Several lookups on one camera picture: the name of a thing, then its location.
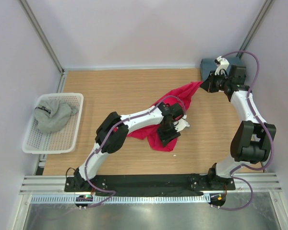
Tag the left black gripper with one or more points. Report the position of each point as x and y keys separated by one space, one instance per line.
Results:
x=166 y=139

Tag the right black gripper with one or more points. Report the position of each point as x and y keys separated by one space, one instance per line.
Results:
x=208 y=85

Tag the red t shirt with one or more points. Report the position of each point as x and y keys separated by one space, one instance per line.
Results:
x=185 y=94

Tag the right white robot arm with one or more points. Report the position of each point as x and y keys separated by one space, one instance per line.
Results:
x=253 y=139

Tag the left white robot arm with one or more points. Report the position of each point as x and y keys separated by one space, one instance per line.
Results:
x=112 y=133

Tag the folded blue t shirt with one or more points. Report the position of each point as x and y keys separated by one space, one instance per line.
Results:
x=207 y=65

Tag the grey t shirt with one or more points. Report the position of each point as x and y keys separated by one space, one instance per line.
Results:
x=53 y=115

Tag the white perforated plastic basket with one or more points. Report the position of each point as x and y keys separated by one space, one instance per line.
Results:
x=63 y=141

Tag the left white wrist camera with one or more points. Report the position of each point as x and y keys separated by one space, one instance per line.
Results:
x=181 y=124

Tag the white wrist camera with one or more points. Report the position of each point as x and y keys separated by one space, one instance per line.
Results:
x=222 y=65
x=181 y=124

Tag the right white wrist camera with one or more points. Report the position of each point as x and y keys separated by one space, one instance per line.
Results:
x=222 y=65

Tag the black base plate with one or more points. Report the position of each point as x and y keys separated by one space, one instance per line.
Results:
x=162 y=185

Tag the right aluminium frame post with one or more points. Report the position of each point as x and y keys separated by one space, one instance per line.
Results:
x=263 y=12

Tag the aluminium frame post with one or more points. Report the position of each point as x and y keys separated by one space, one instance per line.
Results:
x=263 y=12
x=38 y=29

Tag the white slotted cable duct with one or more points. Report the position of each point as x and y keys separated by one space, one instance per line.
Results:
x=85 y=199

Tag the left aluminium frame post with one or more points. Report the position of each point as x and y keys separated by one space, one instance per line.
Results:
x=38 y=29

